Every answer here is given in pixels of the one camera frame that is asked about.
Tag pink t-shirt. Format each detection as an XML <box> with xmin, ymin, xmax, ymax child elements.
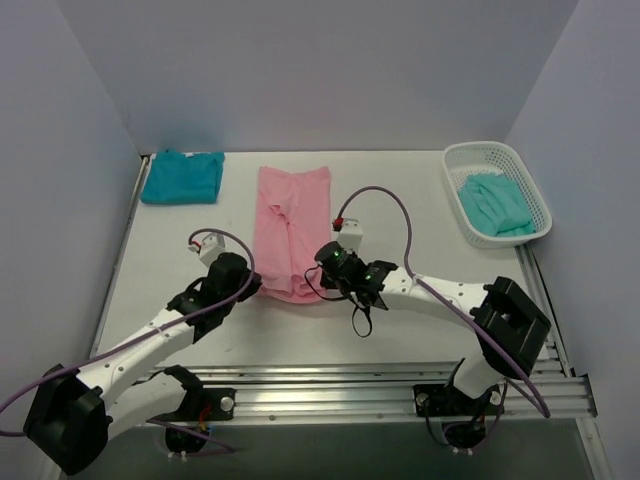
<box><xmin>252</xmin><ymin>166</ymin><xmax>331</xmax><ymax>305</ymax></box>

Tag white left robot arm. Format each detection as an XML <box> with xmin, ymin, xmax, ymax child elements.
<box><xmin>23</xmin><ymin>252</ymin><xmax>261</xmax><ymax>475</ymax></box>

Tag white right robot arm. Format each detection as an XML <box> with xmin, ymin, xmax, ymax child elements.
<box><xmin>314</xmin><ymin>241</ymin><xmax>551</xmax><ymax>413</ymax></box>

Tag teal folded t-shirt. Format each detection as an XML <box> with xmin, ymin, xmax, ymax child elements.
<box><xmin>140</xmin><ymin>150</ymin><xmax>225</xmax><ymax>206</ymax></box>

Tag white perforated plastic basket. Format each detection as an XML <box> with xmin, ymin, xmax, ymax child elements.
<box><xmin>441</xmin><ymin>141</ymin><xmax>552</xmax><ymax>249</ymax></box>

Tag mint green t-shirt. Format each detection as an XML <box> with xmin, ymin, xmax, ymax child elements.
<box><xmin>458</xmin><ymin>173</ymin><xmax>536</xmax><ymax>238</ymax></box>

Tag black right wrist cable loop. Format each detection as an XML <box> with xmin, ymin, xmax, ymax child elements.
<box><xmin>303</xmin><ymin>264</ymin><xmax>375</xmax><ymax>339</ymax></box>

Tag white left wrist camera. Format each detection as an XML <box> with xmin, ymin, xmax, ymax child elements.
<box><xmin>188</xmin><ymin>233</ymin><xmax>226</xmax><ymax>268</ymax></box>

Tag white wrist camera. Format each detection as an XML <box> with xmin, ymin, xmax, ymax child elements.
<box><xmin>188</xmin><ymin>233</ymin><xmax>226</xmax><ymax>268</ymax></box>
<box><xmin>332</xmin><ymin>217</ymin><xmax>364</xmax><ymax>253</ymax></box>

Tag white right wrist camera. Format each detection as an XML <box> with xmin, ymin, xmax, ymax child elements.
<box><xmin>332</xmin><ymin>217</ymin><xmax>364</xmax><ymax>253</ymax></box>

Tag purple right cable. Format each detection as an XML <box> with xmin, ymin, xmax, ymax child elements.
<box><xmin>335</xmin><ymin>185</ymin><xmax>552</xmax><ymax>451</ymax></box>

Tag purple cable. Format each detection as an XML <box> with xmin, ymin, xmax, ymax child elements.
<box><xmin>0</xmin><ymin>228</ymin><xmax>256</xmax><ymax>454</ymax></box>
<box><xmin>335</xmin><ymin>185</ymin><xmax>552</xmax><ymax>451</ymax></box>

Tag aluminium rail frame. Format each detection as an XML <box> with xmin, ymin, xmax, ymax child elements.
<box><xmin>188</xmin><ymin>361</ymin><xmax>597</xmax><ymax>425</ymax></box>

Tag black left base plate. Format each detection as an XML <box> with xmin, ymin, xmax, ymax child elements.
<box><xmin>168</xmin><ymin>387</ymin><xmax>236</xmax><ymax>422</ymax></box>

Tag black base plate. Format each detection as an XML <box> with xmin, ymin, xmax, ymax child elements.
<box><xmin>168</xmin><ymin>387</ymin><xmax>236</xmax><ymax>422</ymax></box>
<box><xmin>413</xmin><ymin>383</ymin><xmax>501</xmax><ymax>418</ymax></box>

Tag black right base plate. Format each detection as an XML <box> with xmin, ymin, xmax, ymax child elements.
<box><xmin>413</xmin><ymin>383</ymin><xmax>501</xmax><ymax>418</ymax></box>

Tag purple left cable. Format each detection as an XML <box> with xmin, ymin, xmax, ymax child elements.
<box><xmin>0</xmin><ymin>228</ymin><xmax>256</xmax><ymax>454</ymax></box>

